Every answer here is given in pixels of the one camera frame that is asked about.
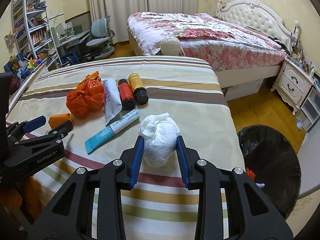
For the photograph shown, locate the clear plastic drawer unit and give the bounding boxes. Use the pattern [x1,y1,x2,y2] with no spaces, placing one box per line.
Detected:
[296,86,319,132]

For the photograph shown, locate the white tufted headboard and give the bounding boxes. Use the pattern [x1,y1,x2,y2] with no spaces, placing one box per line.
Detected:
[216,0,300,48]

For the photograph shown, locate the white milk powder pouch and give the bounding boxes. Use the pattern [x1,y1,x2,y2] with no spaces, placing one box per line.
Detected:
[104,79,122,125]

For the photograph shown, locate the light blue desk chair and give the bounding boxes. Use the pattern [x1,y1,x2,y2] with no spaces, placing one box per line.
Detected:
[85,15,115,61]

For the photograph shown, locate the floral bed quilt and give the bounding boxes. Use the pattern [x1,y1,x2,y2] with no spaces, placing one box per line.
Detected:
[127,12,286,71]

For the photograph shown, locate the white bookshelf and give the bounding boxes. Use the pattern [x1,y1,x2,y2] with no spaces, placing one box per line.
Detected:
[11,0,61,68]

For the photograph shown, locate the white tissue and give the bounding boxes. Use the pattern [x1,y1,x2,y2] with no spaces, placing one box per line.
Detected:
[139,113,181,168]

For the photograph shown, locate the white bed frame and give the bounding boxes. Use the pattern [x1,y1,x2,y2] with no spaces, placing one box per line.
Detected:
[127,29,284,90]

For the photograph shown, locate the red bottle black cap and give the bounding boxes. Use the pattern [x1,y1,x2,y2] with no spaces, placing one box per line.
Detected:
[118,79,136,111]

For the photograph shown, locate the white round bedpost knob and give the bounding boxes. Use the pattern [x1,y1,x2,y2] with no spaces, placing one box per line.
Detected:
[161,36,181,56]

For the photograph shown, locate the white study desk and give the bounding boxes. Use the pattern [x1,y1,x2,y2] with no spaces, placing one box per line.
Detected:
[50,27,91,63]

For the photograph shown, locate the white under-bed storage box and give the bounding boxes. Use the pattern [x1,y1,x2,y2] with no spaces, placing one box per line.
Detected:
[224,79,263,101]

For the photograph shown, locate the striped bed sheet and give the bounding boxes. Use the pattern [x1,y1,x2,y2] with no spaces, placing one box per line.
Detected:
[7,56,244,239]

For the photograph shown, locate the teal white toothpaste box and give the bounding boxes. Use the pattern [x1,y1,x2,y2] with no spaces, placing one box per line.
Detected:
[85,109,140,154]

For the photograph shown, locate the black lined trash bin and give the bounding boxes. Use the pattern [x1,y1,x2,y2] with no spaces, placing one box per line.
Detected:
[238,125,302,219]

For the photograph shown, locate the yellow bottle black cap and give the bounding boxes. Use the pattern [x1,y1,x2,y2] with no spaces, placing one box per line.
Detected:
[128,73,149,105]

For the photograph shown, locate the orange mesh net ball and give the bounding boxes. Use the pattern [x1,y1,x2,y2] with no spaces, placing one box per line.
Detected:
[246,168,255,180]

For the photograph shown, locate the orange plastic bag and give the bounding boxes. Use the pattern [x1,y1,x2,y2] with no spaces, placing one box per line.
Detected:
[66,71,106,119]

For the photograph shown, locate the white nightstand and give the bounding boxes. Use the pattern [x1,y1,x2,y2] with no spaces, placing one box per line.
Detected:
[271,57,314,115]

